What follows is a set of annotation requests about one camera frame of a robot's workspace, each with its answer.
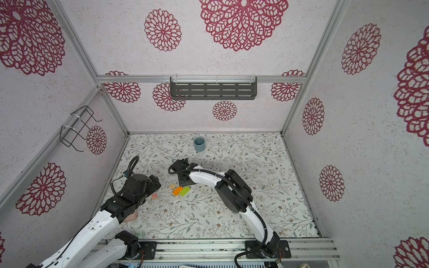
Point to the pink flat block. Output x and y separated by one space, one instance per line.
131 217

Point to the teal cup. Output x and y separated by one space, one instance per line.
199 144

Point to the black wire rack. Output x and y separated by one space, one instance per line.
70 132

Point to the orange rectangular block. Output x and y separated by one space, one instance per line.
177 191

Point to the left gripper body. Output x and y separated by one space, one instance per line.
150 189

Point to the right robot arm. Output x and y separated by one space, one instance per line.
236 196

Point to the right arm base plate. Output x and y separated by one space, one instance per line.
281 251

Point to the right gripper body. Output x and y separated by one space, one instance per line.
180 182

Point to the green rectangular block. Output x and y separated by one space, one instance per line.
184 191

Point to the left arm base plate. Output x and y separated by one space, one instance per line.
140 251

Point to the grey wall shelf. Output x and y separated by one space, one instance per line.
217 90

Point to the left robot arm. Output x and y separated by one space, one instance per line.
74 254

